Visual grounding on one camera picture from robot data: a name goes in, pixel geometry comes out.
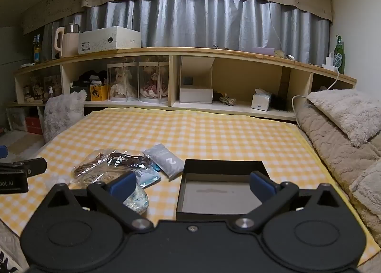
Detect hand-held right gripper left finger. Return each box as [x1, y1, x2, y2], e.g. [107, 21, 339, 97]
[30, 170, 155, 233]

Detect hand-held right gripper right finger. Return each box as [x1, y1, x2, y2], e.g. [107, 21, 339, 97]
[229, 170, 355, 233]

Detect clear bag with white contents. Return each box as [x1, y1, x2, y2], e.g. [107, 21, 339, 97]
[123, 184, 149, 217]

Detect clear bag of black cord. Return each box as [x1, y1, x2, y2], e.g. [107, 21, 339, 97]
[106, 150, 153, 170]

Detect blue packet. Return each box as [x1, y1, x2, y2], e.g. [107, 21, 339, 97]
[135, 164, 162, 191]

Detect clear bag of rubber bands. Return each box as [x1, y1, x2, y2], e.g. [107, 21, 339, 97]
[69, 168, 125, 191]

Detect clear bag of beige cords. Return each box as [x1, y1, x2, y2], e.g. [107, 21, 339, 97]
[73, 149, 115, 179]

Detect black cardboard box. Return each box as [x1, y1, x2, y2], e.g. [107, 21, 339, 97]
[175, 159, 279, 222]

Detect grey packet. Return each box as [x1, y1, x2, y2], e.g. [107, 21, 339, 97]
[142, 143, 184, 180]

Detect red box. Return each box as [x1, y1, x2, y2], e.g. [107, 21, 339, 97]
[25, 116, 44, 136]

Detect grey fluffy pillow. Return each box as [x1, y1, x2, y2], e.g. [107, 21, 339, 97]
[43, 90, 88, 143]

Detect small figurines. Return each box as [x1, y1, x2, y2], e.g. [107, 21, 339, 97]
[23, 76, 63, 104]

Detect beige quilted blanket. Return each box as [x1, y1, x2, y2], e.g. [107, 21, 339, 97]
[297, 103, 381, 245]

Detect yellow checked blanket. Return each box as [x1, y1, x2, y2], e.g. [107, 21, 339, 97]
[0, 108, 381, 262]

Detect black fluffy item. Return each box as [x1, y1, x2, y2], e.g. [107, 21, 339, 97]
[270, 94, 288, 112]

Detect white tissue box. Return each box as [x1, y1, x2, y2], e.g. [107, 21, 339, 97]
[251, 88, 272, 111]

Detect yellow printed box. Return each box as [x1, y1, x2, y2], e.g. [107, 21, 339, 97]
[90, 84, 108, 102]

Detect white doll in display case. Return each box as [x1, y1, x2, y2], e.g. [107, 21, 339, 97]
[106, 63, 140, 103]

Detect pink doll in display case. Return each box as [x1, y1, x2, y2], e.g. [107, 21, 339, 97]
[138, 61, 171, 104]

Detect pile of black items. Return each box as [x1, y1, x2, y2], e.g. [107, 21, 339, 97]
[71, 71, 108, 93]

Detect wooden shelf unit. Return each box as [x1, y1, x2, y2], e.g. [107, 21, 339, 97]
[6, 47, 358, 122]

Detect dark bottle with blue label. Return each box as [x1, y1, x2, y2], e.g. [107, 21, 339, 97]
[32, 34, 42, 64]

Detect beige fluffy cushion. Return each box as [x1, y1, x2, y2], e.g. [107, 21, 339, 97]
[306, 89, 381, 148]

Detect open white cardboard box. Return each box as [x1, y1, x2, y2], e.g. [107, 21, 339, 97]
[178, 56, 216, 104]

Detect cream electric kettle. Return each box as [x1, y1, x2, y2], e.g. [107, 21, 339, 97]
[54, 27, 80, 60]

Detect white charger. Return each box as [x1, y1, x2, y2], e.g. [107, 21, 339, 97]
[325, 56, 340, 73]

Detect white rectangular box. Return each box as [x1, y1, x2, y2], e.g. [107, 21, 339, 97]
[78, 26, 142, 55]

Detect green glass bottle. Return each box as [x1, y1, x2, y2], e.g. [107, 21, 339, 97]
[333, 35, 346, 75]

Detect silver curtain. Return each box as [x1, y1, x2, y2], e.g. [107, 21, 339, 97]
[42, 0, 331, 66]

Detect coiled rope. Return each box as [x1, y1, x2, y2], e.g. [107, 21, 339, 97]
[219, 93, 238, 106]

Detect white charger cable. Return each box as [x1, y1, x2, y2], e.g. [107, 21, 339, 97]
[291, 71, 341, 122]

